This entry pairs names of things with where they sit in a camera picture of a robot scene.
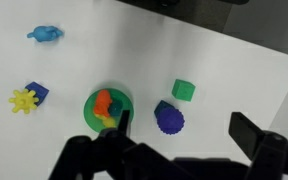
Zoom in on green bowl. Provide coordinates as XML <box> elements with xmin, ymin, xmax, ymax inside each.
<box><xmin>83</xmin><ymin>87</ymin><xmax>135</xmax><ymax>132</ymax></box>

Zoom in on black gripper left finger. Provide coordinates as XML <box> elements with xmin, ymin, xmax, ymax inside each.
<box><xmin>117</xmin><ymin>109</ymin><xmax>131</xmax><ymax>137</ymax></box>

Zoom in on orange figure toy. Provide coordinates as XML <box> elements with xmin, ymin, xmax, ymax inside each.
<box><xmin>93</xmin><ymin>89</ymin><xmax>114</xmax><ymax>118</ymax></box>

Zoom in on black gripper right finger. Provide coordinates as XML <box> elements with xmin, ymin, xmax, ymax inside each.
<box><xmin>228</xmin><ymin>111</ymin><xmax>268</xmax><ymax>161</ymax></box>

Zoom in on green cube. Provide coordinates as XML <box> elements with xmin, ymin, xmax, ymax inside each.
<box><xmin>171</xmin><ymin>78</ymin><xmax>197</xmax><ymax>103</ymax></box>

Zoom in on dark blue cube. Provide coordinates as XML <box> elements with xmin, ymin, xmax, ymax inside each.
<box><xmin>153</xmin><ymin>99</ymin><xmax>176</xmax><ymax>119</ymax></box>

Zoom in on yellow spiky gear toy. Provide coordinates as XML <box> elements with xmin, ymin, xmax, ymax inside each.
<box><xmin>8</xmin><ymin>88</ymin><xmax>40</xmax><ymax>115</ymax></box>

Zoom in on light blue turtle toy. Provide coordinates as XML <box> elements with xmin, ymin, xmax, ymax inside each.
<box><xmin>26</xmin><ymin>25</ymin><xmax>65</xmax><ymax>43</ymax></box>

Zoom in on purple spiky ball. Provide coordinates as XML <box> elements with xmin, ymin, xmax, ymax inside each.
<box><xmin>156</xmin><ymin>106</ymin><xmax>186</xmax><ymax>136</ymax></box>

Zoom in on small dark teal toy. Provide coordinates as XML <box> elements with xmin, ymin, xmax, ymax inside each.
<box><xmin>108</xmin><ymin>99</ymin><xmax>124</xmax><ymax>118</ymax></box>

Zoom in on small yellow toy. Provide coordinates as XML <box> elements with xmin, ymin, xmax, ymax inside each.
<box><xmin>95</xmin><ymin>113</ymin><xmax>118</xmax><ymax>129</ymax></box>

